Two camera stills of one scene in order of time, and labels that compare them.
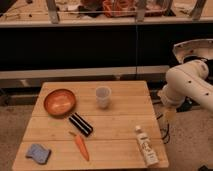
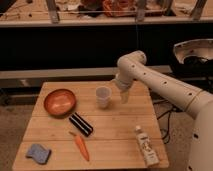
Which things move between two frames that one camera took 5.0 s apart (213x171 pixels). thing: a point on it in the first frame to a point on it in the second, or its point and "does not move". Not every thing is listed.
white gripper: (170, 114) to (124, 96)
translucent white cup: (103, 94) does not move
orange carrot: (82, 145) does not move
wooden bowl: (59, 101) does not move
